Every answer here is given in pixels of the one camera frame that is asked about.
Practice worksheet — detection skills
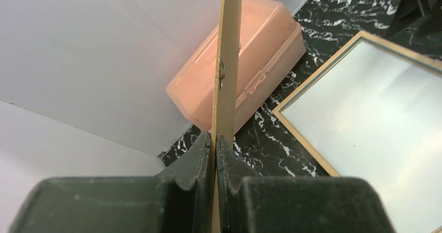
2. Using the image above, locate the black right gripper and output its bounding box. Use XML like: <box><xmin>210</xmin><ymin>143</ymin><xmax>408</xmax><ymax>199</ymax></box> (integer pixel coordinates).
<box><xmin>384</xmin><ymin>0</ymin><xmax>441</xmax><ymax>38</ymax></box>

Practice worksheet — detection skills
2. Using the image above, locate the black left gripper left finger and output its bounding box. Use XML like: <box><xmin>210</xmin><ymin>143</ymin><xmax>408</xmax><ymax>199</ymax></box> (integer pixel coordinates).
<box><xmin>9</xmin><ymin>131</ymin><xmax>212</xmax><ymax>232</ymax></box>

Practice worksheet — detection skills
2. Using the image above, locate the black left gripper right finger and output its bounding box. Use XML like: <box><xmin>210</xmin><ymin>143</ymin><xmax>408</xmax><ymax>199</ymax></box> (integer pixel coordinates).
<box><xmin>216</xmin><ymin>137</ymin><xmax>394</xmax><ymax>232</ymax></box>

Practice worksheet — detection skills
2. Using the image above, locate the blue wooden picture frame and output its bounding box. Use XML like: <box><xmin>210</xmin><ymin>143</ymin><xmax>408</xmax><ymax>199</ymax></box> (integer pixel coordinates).
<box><xmin>272</xmin><ymin>30</ymin><xmax>442</xmax><ymax>233</ymax></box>

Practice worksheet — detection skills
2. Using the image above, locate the brown cardboard backing board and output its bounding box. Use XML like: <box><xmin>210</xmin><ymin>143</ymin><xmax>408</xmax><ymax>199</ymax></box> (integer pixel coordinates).
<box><xmin>208</xmin><ymin>0</ymin><xmax>242</xmax><ymax>232</ymax></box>

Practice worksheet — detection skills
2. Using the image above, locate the translucent pink plastic storage box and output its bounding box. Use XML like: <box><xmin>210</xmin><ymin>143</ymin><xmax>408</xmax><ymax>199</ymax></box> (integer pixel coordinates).
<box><xmin>166</xmin><ymin>0</ymin><xmax>306</xmax><ymax>132</ymax></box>

